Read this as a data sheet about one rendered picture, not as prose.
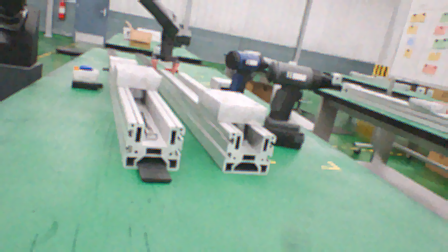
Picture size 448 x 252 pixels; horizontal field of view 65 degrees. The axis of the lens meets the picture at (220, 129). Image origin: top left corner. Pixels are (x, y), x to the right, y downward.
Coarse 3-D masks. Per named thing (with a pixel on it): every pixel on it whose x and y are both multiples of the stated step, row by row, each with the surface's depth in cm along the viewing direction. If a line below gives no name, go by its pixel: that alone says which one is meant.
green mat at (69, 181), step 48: (96, 48) 252; (48, 96) 99; (96, 96) 110; (0, 144) 62; (48, 144) 66; (96, 144) 70; (192, 144) 82; (0, 192) 47; (48, 192) 49; (96, 192) 52; (144, 192) 55; (192, 192) 58; (240, 192) 62; (288, 192) 66; (336, 192) 70; (384, 192) 76; (0, 240) 38; (48, 240) 39; (96, 240) 41; (144, 240) 43; (192, 240) 45; (240, 240) 47; (288, 240) 49; (336, 240) 52; (384, 240) 55; (432, 240) 58
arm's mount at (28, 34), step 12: (36, 12) 141; (24, 24) 137; (36, 24) 139; (0, 36) 131; (12, 36) 133; (24, 36) 134; (36, 36) 141; (0, 48) 131; (12, 48) 132; (24, 48) 133; (36, 48) 143; (0, 60) 132; (12, 60) 133; (24, 60) 134; (36, 60) 146
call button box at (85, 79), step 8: (80, 72) 114; (88, 72) 115; (96, 72) 117; (72, 80) 115; (80, 80) 115; (88, 80) 116; (96, 80) 117; (80, 88) 116; (88, 88) 117; (96, 88) 118
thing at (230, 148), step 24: (168, 72) 134; (168, 96) 121; (192, 96) 95; (192, 120) 91; (216, 120) 75; (216, 144) 76; (240, 144) 68; (264, 144) 71; (240, 168) 72; (264, 168) 73
